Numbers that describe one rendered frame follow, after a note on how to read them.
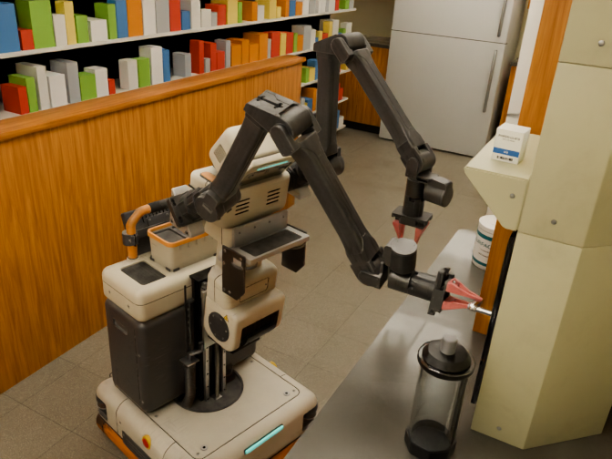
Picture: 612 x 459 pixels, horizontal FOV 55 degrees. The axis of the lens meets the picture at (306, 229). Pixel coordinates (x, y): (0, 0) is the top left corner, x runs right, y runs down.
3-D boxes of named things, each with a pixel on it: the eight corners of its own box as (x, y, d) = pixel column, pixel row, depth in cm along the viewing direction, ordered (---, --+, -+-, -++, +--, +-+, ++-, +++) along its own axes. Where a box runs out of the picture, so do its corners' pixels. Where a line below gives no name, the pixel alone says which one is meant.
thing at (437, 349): (476, 364, 114) (483, 336, 111) (456, 388, 107) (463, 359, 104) (433, 344, 119) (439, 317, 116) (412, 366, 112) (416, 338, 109)
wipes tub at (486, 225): (515, 260, 199) (525, 220, 192) (506, 277, 188) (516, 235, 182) (476, 250, 204) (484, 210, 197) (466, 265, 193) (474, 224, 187)
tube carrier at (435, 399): (464, 438, 122) (484, 355, 113) (442, 470, 115) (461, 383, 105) (419, 413, 128) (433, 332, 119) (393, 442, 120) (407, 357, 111)
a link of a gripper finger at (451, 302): (483, 289, 123) (439, 275, 127) (474, 321, 124) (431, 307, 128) (488, 283, 129) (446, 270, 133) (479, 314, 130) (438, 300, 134)
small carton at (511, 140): (524, 158, 113) (531, 127, 111) (516, 165, 109) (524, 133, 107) (498, 152, 116) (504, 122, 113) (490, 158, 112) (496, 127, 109)
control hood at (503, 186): (545, 180, 132) (555, 137, 128) (516, 232, 106) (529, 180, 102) (493, 169, 137) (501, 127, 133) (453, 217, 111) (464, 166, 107)
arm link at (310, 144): (291, 109, 131) (263, 130, 124) (310, 101, 127) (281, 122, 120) (379, 266, 143) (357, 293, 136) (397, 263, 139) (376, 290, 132)
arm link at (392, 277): (392, 276, 139) (382, 291, 135) (393, 253, 135) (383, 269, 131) (420, 284, 136) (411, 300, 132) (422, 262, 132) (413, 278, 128)
